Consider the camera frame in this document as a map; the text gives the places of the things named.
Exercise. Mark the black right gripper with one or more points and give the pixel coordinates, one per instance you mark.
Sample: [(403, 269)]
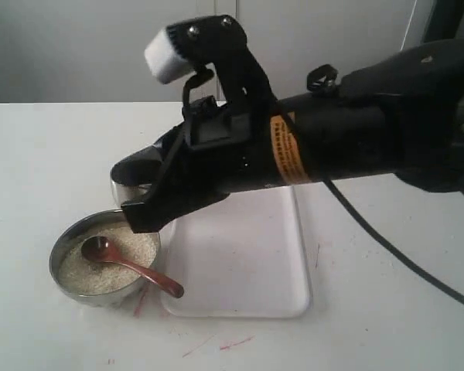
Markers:
[(226, 102)]

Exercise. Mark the white plastic tray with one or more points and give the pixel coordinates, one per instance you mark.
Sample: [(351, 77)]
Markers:
[(243, 257)]

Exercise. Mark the brown wooden spoon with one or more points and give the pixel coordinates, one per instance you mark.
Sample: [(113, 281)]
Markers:
[(101, 250)]

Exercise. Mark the steel bowl with rice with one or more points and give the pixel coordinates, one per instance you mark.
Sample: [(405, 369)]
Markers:
[(97, 220)]

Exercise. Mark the white rice pile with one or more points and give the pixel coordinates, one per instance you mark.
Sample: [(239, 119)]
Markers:
[(81, 276)]

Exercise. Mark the white cabinet doors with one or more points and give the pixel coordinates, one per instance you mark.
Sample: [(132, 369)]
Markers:
[(93, 51)]

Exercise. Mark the small steel cup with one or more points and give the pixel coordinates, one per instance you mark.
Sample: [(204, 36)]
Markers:
[(123, 193)]

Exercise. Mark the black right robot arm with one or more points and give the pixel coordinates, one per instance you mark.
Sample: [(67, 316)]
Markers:
[(404, 115)]

